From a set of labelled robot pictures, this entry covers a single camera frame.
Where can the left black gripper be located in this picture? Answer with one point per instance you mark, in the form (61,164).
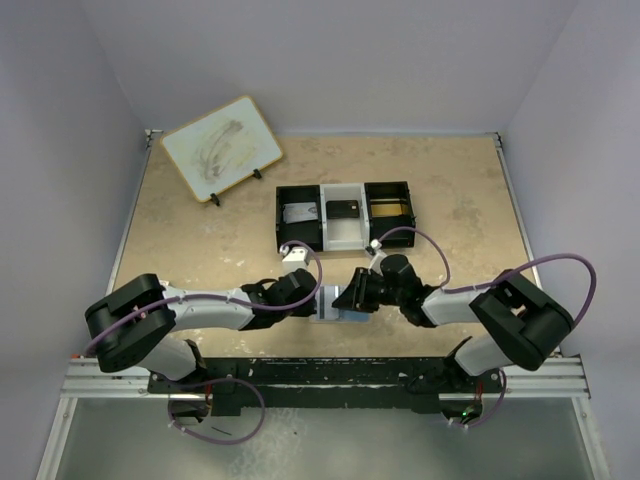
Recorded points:
(310,298)

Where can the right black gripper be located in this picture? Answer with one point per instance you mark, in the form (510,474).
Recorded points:
(364,288)

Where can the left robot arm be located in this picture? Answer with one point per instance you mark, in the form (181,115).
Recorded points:
(132,326)

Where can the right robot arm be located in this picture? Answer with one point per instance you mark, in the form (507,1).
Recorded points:
(523,324)

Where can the silver cards stack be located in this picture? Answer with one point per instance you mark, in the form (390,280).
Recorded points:
(299,212)

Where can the black card in bin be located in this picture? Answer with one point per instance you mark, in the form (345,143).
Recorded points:
(342,209)

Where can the gold card in bin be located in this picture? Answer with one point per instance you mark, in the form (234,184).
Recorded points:
(387,209)

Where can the left black tray bin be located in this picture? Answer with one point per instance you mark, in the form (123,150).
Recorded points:
(307,232)

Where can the black tray bin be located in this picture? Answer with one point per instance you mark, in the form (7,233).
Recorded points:
(307,232)
(387,191)

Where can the middle white tray bin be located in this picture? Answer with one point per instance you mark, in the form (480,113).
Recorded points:
(344,234)

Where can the right black tray bin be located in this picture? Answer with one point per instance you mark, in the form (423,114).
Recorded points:
(387,191)

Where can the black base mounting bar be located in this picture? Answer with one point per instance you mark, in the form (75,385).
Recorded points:
(417,384)

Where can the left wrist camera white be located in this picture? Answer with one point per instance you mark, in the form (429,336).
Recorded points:
(294,257)

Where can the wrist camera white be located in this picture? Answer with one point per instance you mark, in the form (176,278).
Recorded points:
(294,257)
(376,255)

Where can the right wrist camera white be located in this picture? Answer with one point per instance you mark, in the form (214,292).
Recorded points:
(376,255)

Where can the whiteboard with yellow frame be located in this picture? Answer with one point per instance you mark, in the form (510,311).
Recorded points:
(222,148)

